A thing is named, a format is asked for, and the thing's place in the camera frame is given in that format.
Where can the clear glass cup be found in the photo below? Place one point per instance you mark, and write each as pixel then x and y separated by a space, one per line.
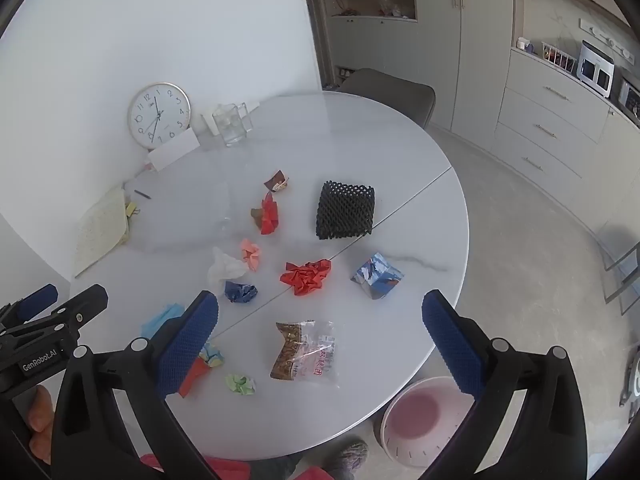
pixel 230 127

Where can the grey drawer cabinet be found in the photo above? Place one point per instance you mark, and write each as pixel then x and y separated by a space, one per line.
pixel 545 110

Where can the pink crumpled paper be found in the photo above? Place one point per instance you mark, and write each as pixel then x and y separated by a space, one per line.
pixel 250 255

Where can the brown candy wrapper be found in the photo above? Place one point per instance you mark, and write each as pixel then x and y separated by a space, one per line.
pixel 276 181

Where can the pink jacket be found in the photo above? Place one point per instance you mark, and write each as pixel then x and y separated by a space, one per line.
pixel 220 467

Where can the green paper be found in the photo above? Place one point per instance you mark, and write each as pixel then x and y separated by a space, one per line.
pixel 240 384

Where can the grey knitted slipper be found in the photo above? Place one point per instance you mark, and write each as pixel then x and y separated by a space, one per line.
pixel 350 455

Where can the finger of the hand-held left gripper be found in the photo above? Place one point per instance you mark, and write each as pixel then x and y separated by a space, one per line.
pixel 35 300
pixel 82 305

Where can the blue crumpled paper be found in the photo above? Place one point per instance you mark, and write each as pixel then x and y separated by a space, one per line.
pixel 240 292

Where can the white countertop appliance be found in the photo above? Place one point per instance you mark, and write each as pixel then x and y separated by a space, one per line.
pixel 595 72

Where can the white card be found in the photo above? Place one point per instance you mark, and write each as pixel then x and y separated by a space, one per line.
pixel 172 152

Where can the black pen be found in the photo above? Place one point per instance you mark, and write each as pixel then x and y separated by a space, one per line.
pixel 142 194

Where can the grey metal frame stool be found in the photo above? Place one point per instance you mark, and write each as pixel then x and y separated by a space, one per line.
pixel 620 235

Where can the person's left hand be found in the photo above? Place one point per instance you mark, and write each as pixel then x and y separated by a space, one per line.
pixel 40 425

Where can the cream notebook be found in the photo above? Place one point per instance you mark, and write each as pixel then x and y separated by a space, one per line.
pixel 100 230

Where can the blue snack bag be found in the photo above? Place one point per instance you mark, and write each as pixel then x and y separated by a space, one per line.
pixel 376 275

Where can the yellow clip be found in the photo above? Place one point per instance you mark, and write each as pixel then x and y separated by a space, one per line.
pixel 131 208

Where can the silver countertop oven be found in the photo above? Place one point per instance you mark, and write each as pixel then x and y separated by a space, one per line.
pixel 631 100

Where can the round white wall clock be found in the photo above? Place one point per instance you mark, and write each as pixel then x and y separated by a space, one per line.
pixel 159 115

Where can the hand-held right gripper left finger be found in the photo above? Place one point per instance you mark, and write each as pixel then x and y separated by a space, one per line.
pixel 187 340

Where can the red and brown wrapper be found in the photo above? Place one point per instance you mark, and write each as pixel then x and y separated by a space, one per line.
pixel 269 217

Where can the grey upholstered chair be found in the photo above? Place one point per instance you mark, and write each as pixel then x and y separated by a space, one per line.
pixel 390 92

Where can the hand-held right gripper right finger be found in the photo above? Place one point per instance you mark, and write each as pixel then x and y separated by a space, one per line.
pixel 452 345

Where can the white waste bin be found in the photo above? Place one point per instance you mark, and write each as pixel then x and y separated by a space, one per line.
pixel 420 420

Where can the white floor cleaning machine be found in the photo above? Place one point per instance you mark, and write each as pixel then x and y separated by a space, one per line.
pixel 632 375

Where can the white tissue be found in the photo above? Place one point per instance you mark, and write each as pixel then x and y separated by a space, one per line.
pixel 225 267

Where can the clear plastic film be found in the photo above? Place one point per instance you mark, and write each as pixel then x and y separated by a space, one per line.
pixel 226 222

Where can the white wall rail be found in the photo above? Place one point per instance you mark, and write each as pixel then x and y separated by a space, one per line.
pixel 607 40

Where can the black foam net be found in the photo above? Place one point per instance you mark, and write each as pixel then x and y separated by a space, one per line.
pixel 345 210

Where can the tall grey cabinet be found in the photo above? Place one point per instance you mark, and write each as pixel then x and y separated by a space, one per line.
pixel 435 35

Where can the clear snack bag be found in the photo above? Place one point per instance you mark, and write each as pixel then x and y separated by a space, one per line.
pixel 302 352

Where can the multicoloured paper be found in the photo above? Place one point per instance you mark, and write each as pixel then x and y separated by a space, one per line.
pixel 214 355

